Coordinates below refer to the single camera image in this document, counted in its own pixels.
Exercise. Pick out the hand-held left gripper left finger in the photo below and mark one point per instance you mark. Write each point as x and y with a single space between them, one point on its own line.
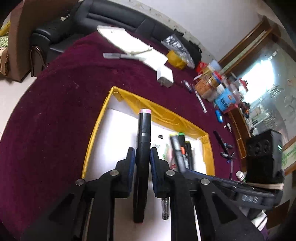
130 164

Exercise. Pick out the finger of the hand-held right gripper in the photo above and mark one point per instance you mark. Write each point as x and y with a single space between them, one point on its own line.
219 179

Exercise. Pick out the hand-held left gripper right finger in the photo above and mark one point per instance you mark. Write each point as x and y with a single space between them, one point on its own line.
153 164

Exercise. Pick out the black marker yellow cap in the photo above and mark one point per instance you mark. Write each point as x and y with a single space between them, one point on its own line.
177 150

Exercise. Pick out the pile of black marker pens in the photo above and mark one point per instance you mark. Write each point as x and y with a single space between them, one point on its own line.
223 143

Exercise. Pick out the black marker pink cap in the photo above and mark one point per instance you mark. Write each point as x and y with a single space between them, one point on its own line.
143 129

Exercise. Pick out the slim black pen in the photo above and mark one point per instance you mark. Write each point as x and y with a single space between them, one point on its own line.
189 155

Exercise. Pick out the black marker green caps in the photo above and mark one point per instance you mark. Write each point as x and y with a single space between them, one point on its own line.
182 141

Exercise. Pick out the white box yellow tape edges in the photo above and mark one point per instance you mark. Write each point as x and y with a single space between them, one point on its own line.
115 129

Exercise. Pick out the clear barrel pen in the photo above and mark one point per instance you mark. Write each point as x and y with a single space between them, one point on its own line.
165 208

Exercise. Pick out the white printed sachet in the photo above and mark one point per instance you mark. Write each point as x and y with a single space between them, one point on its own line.
163 150

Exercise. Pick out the white bottle red label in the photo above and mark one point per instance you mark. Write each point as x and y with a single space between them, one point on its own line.
240 175

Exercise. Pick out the bamboo print panel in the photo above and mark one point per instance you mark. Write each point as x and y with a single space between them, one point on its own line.
288 157

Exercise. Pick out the metal nail clipper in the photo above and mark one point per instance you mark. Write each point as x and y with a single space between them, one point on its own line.
227 127

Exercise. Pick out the thin white pen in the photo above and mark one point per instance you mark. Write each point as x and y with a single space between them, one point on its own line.
200 102

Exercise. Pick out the white charger plug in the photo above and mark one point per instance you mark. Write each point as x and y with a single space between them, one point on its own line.
165 75

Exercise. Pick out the clear jar orange contents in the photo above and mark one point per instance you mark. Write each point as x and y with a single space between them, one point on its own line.
204 87

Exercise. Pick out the yellow packet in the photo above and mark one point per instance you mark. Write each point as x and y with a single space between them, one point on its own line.
177 59

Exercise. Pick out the grey pen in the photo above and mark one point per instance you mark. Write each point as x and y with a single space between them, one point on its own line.
115 55

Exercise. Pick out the white paper sheets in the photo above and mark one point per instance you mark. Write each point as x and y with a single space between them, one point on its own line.
129 41

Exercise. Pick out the clear plastic bag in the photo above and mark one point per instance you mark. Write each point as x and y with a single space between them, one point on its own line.
177 42

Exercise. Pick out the black leather sofa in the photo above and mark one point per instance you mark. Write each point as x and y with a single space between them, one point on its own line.
97 16

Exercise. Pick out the brown cardboard box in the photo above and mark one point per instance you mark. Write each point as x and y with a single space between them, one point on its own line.
34 27

